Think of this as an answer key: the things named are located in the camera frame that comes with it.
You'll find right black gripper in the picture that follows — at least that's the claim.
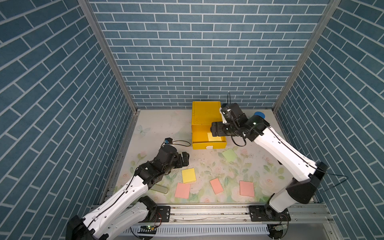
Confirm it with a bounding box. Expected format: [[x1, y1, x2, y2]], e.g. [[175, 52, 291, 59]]
[[208, 121, 236, 137]]

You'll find yellow sticky note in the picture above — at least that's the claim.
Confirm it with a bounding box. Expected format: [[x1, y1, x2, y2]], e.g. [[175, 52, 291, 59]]
[[182, 168, 197, 184], [207, 132, 223, 142]]

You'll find green sticky note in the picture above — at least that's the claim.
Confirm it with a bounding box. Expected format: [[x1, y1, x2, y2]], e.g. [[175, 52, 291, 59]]
[[222, 149, 238, 163]]

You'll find yellow three-drawer cabinet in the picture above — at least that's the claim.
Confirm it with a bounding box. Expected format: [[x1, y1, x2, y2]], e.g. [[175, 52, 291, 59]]
[[191, 102, 227, 150]]

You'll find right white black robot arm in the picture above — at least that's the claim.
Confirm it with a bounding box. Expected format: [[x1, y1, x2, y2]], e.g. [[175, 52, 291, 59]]
[[211, 103, 328, 219]]

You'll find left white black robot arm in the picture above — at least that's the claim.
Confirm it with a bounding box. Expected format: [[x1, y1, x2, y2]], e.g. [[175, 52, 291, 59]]
[[65, 145, 190, 240]]

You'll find left pink sticky note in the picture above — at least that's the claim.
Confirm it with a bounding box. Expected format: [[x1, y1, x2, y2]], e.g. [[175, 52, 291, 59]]
[[175, 183, 191, 199]]

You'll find pink sticky note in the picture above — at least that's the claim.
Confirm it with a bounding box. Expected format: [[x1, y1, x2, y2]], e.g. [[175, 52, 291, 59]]
[[210, 178, 224, 195], [175, 183, 191, 199], [239, 181, 255, 198]]

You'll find middle pink sticky note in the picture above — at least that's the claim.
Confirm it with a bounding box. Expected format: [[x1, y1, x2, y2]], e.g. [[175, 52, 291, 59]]
[[210, 178, 224, 195]]

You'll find right pink sticky note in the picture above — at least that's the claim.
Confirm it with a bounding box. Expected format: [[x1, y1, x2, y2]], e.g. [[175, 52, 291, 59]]
[[239, 181, 255, 198]]

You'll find blue-capped striped cylinder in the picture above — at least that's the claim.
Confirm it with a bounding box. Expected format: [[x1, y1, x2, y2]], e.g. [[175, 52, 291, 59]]
[[254, 112, 266, 119]]

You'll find translucent green eraser block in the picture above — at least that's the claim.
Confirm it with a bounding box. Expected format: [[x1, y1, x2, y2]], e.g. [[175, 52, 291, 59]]
[[151, 184, 169, 195]]

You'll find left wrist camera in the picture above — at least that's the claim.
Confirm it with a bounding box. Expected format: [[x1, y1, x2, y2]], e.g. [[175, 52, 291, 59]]
[[164, 138, 173, 145]]

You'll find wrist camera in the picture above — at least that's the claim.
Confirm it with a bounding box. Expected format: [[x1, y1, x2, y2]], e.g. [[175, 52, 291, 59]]
[[164, 138, 173, 145], [220, 106, 232, 124]]

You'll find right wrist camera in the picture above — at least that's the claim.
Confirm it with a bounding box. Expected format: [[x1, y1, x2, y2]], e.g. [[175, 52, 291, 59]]
[[220, 106, 232, 124]]

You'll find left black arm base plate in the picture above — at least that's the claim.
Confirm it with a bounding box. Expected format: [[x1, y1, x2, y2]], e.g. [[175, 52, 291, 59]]
[[140, 206, 171, 224]]

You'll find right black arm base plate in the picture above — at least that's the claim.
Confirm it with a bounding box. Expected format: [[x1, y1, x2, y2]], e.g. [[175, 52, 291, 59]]
[[249, 205, 291, 222]]

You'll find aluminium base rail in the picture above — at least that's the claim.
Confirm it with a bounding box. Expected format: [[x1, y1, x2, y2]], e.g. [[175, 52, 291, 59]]
[[158, 203, 334, 225]]

